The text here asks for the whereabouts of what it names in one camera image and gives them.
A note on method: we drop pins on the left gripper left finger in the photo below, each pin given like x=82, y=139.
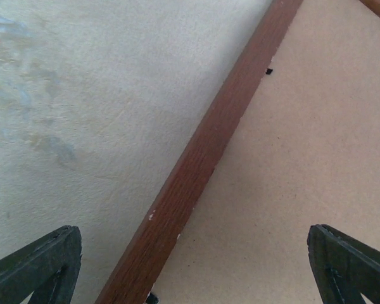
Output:
x=44, y=271

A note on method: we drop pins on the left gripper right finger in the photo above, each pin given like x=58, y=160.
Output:
x=345, y=269

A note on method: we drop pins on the brown wooden picture frame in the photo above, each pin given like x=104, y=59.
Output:
x=135, y=274

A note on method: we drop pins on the brown fibreboard backing panel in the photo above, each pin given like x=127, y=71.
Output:
x=306, y=152

